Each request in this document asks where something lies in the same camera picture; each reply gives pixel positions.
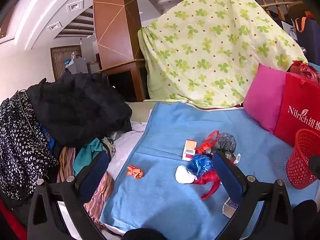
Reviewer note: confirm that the black clothing pile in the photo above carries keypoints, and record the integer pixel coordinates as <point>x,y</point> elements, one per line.
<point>80,110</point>

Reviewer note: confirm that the blue plastic bag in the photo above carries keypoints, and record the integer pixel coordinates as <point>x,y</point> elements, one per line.
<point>200,163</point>

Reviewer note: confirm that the recessed ceiling light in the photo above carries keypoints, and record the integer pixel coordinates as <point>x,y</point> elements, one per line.
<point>74,5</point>
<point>53,26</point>

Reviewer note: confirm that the blue blanket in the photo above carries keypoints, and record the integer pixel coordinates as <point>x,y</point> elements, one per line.
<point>162,205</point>

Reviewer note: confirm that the black plastic bag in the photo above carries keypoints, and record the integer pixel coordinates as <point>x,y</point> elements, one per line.
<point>230,156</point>
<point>226,142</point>

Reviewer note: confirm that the wooden handrail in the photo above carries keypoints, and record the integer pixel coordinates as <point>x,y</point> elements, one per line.
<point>120,65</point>

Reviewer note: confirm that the red cloth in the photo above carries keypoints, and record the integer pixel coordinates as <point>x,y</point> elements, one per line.
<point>10,220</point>

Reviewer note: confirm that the clover print quilt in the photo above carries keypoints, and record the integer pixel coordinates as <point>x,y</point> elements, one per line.
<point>212,42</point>

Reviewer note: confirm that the pink pillow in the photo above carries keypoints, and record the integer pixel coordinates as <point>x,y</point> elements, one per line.
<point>265,100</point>

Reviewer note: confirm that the dark red plastic bag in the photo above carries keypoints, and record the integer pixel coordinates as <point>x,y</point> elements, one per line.
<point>303,71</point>

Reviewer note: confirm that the white appliance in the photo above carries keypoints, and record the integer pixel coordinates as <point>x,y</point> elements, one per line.
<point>77,66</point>

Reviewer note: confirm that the orange wrapper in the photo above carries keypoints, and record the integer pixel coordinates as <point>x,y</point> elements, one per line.
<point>135,172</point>

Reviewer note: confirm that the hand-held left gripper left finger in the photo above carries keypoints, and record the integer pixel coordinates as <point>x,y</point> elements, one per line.
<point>92,175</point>

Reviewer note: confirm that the hanging dark garment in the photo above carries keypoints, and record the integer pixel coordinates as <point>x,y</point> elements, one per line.
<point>310,37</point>

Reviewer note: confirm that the pink satin cloth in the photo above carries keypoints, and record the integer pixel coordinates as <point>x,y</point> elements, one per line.
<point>100,195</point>

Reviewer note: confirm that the white tissue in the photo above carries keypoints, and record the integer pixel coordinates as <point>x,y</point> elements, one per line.
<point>183,175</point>

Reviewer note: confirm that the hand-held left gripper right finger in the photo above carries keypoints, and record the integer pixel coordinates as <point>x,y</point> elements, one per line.
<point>228,177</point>

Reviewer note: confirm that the black white floral garment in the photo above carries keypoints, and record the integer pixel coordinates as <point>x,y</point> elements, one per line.
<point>17,142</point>

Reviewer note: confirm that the red mesh basket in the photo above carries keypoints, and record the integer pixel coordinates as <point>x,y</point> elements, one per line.
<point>300,165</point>

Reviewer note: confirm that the orange white carton box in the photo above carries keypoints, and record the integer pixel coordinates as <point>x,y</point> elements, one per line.
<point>190,146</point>

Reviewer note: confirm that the small white barcode packet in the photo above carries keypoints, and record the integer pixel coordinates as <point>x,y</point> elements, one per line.
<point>237,158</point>

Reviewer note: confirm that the knotted red plastic bag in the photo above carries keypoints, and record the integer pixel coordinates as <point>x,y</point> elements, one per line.
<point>207,145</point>

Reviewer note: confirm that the teal cloth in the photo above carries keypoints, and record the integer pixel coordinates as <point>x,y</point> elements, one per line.
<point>86,155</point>

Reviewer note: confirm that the wooden cabinet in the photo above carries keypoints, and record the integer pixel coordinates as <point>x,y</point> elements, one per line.
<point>110,25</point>

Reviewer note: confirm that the brown striped scarf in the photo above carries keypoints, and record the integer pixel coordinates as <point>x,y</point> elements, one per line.
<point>66,162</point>

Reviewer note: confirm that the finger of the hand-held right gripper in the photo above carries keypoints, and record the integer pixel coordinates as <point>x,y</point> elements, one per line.
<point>315,166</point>

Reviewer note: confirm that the bead curtain door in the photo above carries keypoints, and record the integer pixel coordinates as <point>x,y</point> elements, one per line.
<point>58,60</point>

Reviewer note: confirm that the white medicine box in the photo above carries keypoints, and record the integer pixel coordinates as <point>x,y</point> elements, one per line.
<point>228,207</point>

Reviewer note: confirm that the beige mattress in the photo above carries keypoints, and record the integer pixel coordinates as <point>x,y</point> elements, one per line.
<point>140,112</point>

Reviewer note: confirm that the red shopping bag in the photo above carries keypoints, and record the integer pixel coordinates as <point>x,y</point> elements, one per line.
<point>295,120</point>

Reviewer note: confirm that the dark wooden partition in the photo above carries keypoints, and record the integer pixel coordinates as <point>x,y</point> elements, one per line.
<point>120,82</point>

